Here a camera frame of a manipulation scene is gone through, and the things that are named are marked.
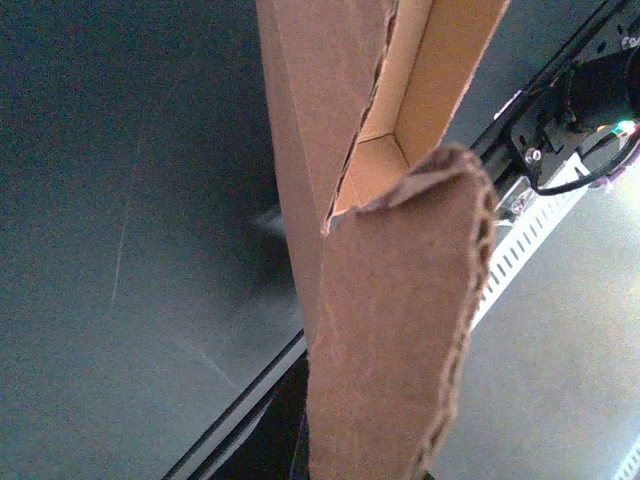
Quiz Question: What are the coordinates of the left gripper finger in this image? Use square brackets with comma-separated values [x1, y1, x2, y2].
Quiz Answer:
[219, 355, 309, 480]

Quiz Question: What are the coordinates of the cardboard box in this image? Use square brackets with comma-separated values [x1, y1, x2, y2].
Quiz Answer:
[256, 1, 508, 479]

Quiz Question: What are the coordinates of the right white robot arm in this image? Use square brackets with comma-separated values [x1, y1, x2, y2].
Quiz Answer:
[556, 47, 639, 133]

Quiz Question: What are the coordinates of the light blue slotted cable duct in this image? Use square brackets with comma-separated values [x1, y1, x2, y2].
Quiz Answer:
[469, 159, 640, 480]

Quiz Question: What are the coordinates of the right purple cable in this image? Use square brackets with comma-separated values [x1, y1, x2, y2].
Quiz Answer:
[589, 134, 640, 191]

